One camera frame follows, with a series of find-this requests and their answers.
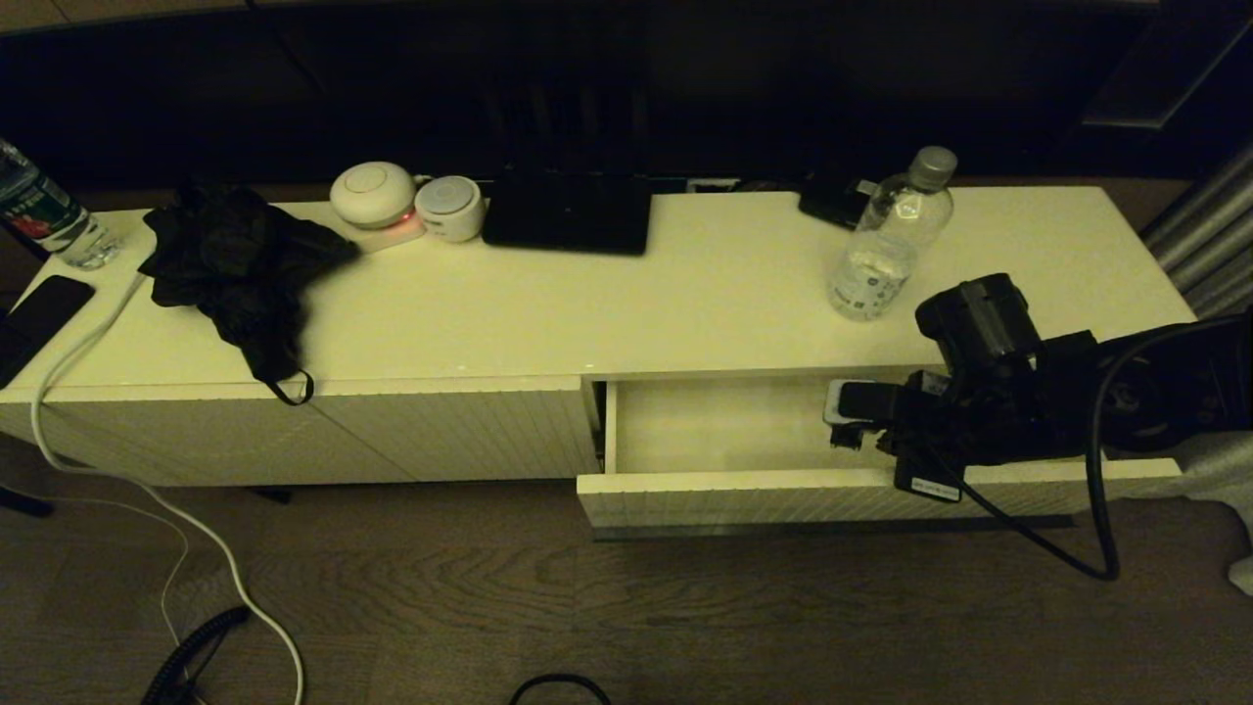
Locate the white drawer with dark handle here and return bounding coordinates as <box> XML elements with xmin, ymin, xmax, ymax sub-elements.
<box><xmin>576</xmin><ymin>377</ymin><xmax>1185</xmax><ymax>541</ymax></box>

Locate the clear bottle with grey cap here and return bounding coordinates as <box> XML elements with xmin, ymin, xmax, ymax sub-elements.
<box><xmin>827</xmin><ymin>145</ymin><xmax>958</xmax><ymax>322</ymax></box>

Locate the white low cabinet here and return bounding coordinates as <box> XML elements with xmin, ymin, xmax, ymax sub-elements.
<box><xmin>0</xmin><ymin>184</ymin><xmax>1231</xmax><ymax>520</ymax></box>

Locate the small black device with sticker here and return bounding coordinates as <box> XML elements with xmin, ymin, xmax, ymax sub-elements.
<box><xmin>796</xmin><ymin>174</ymin><xmax>877</xmax><ymax>232</ymax></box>

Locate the grey curtain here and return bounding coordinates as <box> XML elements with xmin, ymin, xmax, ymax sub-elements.
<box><xmin>1140</xmin><ymin>137</ymin><xmax>1253</xmax><ymax>596</ymax></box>

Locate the black rectangular set-top box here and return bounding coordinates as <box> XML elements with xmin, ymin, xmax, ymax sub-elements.
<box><xmin>482</xmin><ymin>166</ymin><xmax>653</xmax><ymax>258</ymax></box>

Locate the white ribbed cabinet front panel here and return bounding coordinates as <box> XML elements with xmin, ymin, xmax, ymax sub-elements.
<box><xmin>0</xmin><ymin>384</ymin><xmax>417</xmax><ymax>489</ymax></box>
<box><xmin>313</xmin><ymin>377</ymin><xmax>601</xmax><ymax>486</ymax></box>

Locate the large black television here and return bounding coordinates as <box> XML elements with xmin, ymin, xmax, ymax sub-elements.
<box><xmin>0</xmin><ymin>8</ymin><xmax>1161</xmax><ymax>187</ymax></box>

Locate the white cylindrical speaker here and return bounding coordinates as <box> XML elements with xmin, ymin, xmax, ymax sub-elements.
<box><xmin>414</xmin><ymin>175</ymin><xmax>487</xmax><ymax>244</ymax></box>

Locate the white power strip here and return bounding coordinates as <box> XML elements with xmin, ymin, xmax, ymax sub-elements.
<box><xmin>338</xmin><ymin>210</ymin><xmax>429</xmax><ymax>257</ymax></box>

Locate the white dome-shaped device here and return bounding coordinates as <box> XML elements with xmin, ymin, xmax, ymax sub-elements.
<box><xmin>329</xmin><ymin>162</ymin><xmax>418</xmax><ymax>231</ymax></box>

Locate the black smartphone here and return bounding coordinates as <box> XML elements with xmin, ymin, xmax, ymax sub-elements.
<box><xmin>0</xmin><ymin>275</ymin><xmax>98</xmax><ymax>391</ymax></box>

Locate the water bottle with red label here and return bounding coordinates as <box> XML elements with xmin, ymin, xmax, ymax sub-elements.
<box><xmin>0</xmin><ymin>137</ymin><xmax>121</xmax><ymax>272</ymax></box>

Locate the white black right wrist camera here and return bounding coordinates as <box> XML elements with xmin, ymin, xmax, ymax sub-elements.
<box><xmin>824</xmin><ymin>378</ymin><xmax>904</xmax><ymax>429</ymax></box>

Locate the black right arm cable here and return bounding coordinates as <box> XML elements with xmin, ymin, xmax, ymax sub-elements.
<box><xmin>935</xmin><ymin>311</ymin><xmax>1253</xmax><ymax>582</ymax></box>

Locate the black floor cable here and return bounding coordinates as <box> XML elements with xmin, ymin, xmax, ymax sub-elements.
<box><xmin>509</xmin><ymin>673</ymin><xmax>613</xmax><ymax>705</ymax></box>

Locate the black rectangular frame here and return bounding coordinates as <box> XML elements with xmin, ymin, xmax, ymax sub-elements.
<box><xmin>1072</xmin><ymin>0</ymin><xmax>1253</xmax><ymax>133</ymax></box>

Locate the thin white cable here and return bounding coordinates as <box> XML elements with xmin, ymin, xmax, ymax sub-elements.
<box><xmin>54</xmin><ymin>494</ymin><xmax>192</xmax><ymax>649</ymax></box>

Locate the black coiled cable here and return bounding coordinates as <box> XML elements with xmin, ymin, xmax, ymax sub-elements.
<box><xmin>142</xmin><ymin>605</ymin><xmax>254</xmax><ymax>705</ymax></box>

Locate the thick white cable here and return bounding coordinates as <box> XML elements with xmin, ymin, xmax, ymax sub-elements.
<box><xmin>31</xmin><ymin>272</ymin><xmax>306</xmax><ymax>705</ymax></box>

